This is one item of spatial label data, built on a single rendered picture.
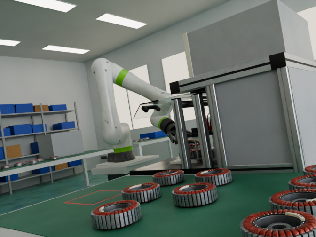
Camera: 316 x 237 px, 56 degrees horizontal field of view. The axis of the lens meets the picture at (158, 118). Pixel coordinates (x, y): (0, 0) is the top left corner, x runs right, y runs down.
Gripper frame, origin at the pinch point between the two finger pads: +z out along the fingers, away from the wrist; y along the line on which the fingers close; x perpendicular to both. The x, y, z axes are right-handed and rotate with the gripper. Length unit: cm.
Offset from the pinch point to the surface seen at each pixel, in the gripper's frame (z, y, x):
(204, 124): 36, 31, 33
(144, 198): 54, 67, 24
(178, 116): 25, 35, 32
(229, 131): 46, 29, 35
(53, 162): -198, 22, -126
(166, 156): -397, -313, -305
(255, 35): 37, 16, 66
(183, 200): 67, 65, 32
